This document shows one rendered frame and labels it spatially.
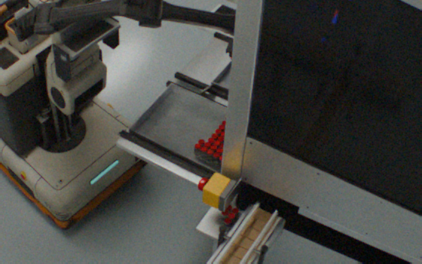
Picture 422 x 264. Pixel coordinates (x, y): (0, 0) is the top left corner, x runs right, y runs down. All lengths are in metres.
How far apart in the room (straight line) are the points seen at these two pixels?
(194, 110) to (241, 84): 0.64
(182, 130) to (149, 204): 0.95
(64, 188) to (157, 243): 0.52
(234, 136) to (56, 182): 1.25
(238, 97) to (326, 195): 0.37
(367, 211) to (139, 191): 1.62
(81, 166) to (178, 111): 0.78
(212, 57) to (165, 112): 0.34
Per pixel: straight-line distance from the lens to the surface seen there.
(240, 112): 1.64
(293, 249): 1.98
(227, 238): 1.77
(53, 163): 2.86
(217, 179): 1.81
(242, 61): 1.53
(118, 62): 3.72
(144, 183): 3.10
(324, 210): 1.76
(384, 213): 1.67
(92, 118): 3.02
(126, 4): 1.81
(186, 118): 2.17
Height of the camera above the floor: 2.45
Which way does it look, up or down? 47 degrees down
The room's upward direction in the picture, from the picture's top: 4 degrees clockwise
